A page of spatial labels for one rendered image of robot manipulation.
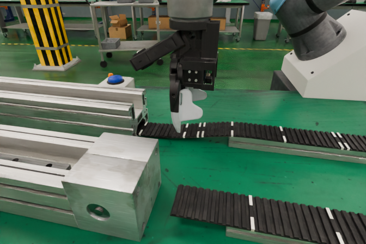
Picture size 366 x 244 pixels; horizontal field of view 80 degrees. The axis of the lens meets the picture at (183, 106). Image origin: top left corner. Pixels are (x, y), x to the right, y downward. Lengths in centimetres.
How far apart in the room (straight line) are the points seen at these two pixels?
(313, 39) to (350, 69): 13
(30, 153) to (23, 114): 18
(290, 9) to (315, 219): 58
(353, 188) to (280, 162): 12
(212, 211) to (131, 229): 11
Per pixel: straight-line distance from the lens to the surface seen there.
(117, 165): 30
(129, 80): 64
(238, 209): 33
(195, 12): 36
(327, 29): 80
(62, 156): 40
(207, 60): 39
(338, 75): 76
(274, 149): 48
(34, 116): 61
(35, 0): 361
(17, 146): 45
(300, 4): 75
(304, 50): 82
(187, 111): 41
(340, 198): 45
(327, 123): 64
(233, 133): 45
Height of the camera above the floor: 108
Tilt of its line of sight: 29 degrees down
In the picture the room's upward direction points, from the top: straight up
